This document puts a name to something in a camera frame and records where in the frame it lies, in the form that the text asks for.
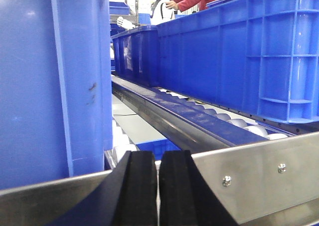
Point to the smooth blue plastic bin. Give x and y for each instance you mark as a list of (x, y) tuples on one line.
[(55, 89)]

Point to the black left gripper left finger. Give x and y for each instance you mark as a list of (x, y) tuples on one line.
[(126, 197)]

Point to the grey roller conveyor track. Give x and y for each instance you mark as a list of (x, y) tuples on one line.
[(235, 119)]

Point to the ribbed blue plastic crate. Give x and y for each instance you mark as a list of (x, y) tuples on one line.
[(259, 57)]

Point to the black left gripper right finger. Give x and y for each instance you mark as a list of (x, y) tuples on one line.
[(185, 197)]

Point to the background blue shelf bins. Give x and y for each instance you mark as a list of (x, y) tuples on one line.
[(121, 9)]

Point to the rail screw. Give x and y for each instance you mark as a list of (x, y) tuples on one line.
[(226, 181), (282, 168)]

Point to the steel front rack rail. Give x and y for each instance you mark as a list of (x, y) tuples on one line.
[(258, 194)]

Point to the far blue plastic bin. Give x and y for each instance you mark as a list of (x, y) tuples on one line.
[(136, 54)]

